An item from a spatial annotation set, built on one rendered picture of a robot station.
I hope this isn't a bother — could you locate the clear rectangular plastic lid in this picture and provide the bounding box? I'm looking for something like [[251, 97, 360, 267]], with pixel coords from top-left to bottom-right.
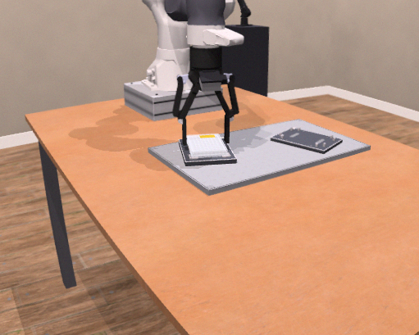
[[187, 134, 228, 155]]

